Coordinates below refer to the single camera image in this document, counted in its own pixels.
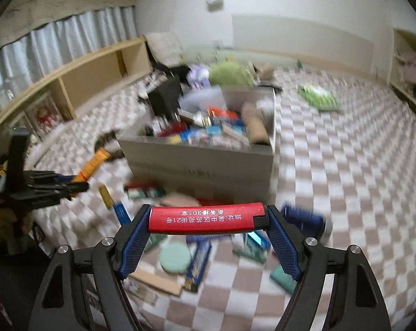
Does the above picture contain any red lighter with white text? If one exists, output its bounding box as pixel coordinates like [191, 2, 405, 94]
[149, 202, 270, 235]

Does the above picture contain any orange tube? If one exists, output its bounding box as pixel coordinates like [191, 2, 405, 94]
[72, 148, 110, 182]

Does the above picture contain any small blue lighter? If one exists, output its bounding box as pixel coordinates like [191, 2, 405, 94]
[113, 201, 131, 225]

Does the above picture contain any wooden shelf unit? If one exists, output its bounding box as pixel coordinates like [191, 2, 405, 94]
[0, 37, 152, 127]

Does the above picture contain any green patterned lighter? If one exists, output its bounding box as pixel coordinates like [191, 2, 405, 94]
[125, 187, 166, 200]

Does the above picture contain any wooden strip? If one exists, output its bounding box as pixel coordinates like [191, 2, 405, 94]
[129, 270, 182, 297]

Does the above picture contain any dark blue glass jar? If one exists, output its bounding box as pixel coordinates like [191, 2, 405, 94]
[280, 204, 333, 242]

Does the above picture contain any grey curtain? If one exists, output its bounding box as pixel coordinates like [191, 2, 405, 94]
[0, 6, 138, 111]

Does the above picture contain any mint green round disc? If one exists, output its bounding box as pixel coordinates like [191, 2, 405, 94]
[159, 242, 192, 274]

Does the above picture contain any black cardboard box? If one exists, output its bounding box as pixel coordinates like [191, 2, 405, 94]
[147, 78, 182, 120]

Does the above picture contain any matte blue lighter yellow logo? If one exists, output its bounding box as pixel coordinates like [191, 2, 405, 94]
[183, 241, 212, 293]

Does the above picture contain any checkered bed sheet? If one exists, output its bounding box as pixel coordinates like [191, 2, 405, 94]
[34, 70, 416, 330]

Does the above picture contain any white shoe box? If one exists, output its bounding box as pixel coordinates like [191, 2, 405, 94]
[117, 86, 275, 203]

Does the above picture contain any green plush toy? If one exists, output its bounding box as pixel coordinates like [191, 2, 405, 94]
[209, 61, 254, 87]

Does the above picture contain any green wet wipes pack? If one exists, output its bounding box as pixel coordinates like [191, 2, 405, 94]
[297, 84, 340, 111]

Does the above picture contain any cardboard tube with rope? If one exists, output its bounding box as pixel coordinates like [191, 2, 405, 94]
[241, 102, 270, 146]

